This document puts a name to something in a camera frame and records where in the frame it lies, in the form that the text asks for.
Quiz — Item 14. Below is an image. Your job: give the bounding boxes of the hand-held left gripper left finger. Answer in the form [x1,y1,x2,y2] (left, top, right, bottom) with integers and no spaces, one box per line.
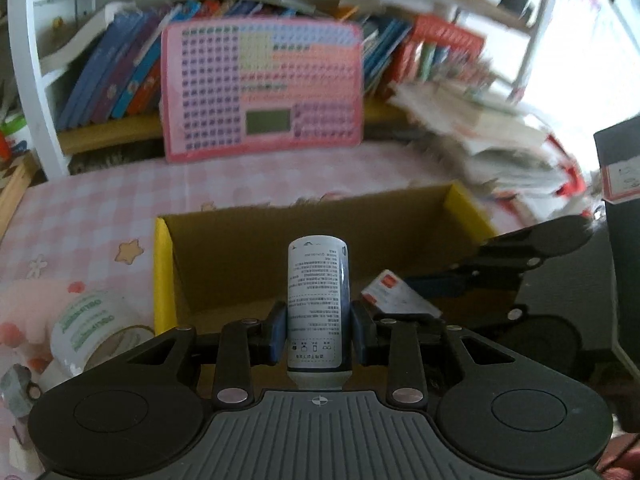
[117,301,289,407]

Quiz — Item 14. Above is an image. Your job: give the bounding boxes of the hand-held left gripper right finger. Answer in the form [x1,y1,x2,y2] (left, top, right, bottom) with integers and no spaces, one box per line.
[349,300,518,407]

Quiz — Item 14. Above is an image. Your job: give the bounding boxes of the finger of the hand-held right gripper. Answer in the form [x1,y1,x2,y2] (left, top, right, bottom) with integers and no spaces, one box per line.
[405,230,553,303]
[470,304,531,338]

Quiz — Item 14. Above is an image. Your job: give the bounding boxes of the white card with red label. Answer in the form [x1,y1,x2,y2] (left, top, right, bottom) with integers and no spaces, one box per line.
[360,270,443,321]

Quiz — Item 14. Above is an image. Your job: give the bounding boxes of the white spray bottle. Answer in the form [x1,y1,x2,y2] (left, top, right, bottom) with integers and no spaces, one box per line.
[286,235,353,391]

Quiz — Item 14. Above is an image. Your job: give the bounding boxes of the yellow-edged cardboard box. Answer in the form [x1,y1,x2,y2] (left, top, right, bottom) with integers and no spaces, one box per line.
[152,182,501,341]

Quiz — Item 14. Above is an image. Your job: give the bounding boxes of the clear tape roll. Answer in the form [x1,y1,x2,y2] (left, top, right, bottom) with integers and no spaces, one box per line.
[49,287,156,378]

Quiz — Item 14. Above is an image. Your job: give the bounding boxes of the grey purple toy car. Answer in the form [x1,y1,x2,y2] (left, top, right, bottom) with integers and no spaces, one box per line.
[0,365,43,418]

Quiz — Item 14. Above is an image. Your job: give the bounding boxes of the stack of papers and books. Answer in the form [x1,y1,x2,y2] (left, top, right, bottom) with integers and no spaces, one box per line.
[390,80,576,201]

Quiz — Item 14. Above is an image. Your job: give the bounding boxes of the red cloth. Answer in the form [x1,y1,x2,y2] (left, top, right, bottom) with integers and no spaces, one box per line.
[545,132,588,198]

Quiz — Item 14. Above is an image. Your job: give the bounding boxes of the pink checkered tablecloth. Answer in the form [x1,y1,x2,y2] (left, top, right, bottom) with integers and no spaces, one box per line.
[0,140,551,480]

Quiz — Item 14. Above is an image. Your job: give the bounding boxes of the pink learning tablet toy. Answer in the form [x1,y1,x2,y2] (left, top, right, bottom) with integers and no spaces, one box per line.
[160,20,365,165]

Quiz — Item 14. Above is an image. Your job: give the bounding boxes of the red thick book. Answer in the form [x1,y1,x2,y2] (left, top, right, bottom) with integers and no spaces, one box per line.
[410,15,486,56]

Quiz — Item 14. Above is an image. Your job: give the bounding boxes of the pink plush toy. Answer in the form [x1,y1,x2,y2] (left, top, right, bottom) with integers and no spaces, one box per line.
[0,280,76,361]

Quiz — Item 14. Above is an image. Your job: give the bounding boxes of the checkered wooden box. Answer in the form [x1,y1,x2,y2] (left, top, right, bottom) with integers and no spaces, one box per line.
[0,152,41,241]

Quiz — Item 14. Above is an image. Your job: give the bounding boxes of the row of blue books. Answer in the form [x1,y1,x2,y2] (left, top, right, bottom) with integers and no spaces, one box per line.
[55,0,416,131]

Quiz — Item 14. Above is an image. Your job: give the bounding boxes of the white bookshelf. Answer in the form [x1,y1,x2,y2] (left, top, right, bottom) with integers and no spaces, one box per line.
[7,0,561,181]

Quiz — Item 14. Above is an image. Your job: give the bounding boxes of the white green cup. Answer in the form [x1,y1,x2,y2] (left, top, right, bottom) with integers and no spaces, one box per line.
[0,112,28,161]

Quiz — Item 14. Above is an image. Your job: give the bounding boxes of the white curved booklet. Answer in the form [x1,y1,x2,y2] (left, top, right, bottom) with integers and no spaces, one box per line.
[40,2,141,73]

